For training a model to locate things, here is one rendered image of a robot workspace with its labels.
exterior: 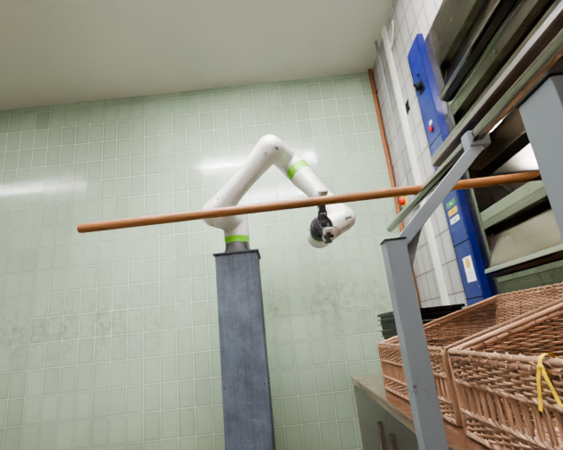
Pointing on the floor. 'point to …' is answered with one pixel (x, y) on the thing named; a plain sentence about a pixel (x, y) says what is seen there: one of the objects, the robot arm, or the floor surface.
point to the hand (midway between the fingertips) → (326, 210)
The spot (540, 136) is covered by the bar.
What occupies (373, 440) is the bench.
